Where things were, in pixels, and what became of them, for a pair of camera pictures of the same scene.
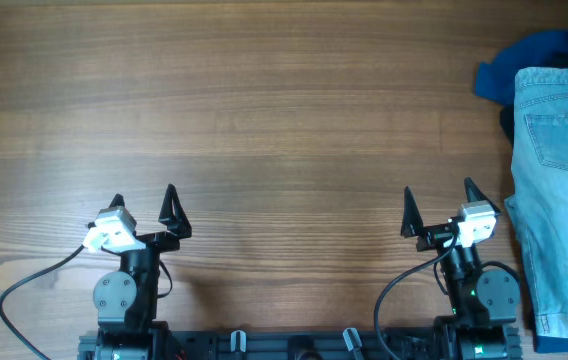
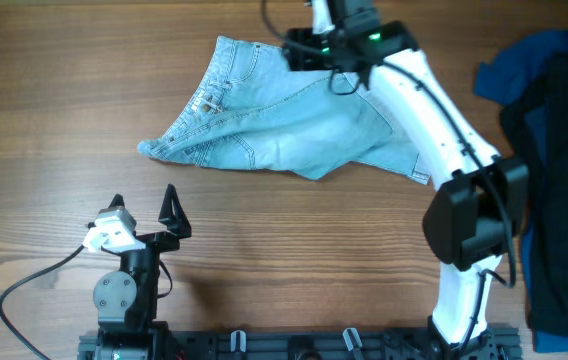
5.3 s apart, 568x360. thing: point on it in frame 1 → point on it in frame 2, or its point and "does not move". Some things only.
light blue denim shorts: (557, 195) → (254, 111)
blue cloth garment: (496, 77) does not move
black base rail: (346, 345) does not move
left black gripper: (176, 223) does not move
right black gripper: (412, 225) → (298, 44)
